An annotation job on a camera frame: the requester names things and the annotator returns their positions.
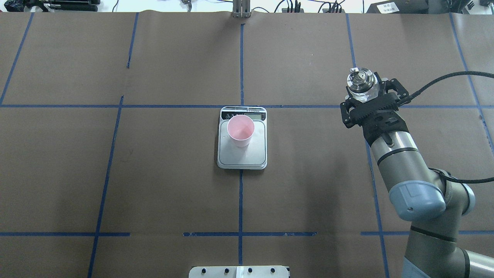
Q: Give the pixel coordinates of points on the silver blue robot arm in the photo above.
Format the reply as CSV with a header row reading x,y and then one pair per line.
x,y
432,200

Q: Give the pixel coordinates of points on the black folded tripod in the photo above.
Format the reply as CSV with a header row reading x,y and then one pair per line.
x,y
63,5

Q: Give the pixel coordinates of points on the silver digital kitchen scale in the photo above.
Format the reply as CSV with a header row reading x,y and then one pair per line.
x,y
248,154

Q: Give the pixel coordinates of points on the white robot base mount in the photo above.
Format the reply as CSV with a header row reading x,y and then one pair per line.
x,y
260,271

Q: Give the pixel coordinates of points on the aluminium frame post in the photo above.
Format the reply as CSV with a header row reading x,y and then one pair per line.
x,y
241,9

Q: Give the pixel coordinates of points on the pink plastic cup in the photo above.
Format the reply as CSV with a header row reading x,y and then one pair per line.
x,y
240,129

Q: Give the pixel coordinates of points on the black box with label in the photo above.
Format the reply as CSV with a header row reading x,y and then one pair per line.
x,y
399,7

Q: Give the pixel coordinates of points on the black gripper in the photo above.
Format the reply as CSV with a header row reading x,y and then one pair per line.
x,y
347,112

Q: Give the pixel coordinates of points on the brown paper table cover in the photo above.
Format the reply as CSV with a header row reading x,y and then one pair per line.
x,y
109,133

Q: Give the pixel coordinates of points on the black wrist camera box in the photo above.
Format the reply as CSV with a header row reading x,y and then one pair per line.
x,y
383,102

